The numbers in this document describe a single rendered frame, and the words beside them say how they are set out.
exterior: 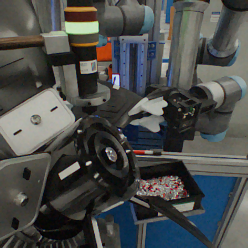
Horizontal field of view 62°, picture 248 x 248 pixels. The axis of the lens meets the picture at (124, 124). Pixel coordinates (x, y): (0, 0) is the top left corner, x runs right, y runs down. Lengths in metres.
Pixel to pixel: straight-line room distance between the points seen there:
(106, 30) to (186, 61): 0.23
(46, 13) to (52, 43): 0.63
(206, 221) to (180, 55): 0.85
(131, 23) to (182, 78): 0.21
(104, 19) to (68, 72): 0.29
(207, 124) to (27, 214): 0.52
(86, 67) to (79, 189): 0.17
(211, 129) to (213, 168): 0.29
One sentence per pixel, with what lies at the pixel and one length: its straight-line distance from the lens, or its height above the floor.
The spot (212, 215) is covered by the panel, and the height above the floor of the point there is 0.51.
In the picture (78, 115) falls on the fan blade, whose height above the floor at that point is 1.19.
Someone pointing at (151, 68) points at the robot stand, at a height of 1.08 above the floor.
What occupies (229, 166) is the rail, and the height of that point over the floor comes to 0.83.
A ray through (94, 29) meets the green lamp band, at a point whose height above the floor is 1.36.
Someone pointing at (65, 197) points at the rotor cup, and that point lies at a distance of 0.25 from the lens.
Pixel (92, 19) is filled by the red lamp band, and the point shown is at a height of 1.37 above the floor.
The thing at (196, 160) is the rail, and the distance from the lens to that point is 0.87.
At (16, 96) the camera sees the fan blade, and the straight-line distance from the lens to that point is 0.31.
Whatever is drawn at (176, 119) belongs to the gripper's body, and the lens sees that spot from 0.48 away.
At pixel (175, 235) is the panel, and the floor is 0.31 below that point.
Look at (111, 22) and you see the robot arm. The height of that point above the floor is 1.35.
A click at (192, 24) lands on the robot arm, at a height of 1.34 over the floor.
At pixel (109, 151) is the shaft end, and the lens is 0.27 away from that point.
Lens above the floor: 1.39
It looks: 31 degrees down
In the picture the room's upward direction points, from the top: straight up
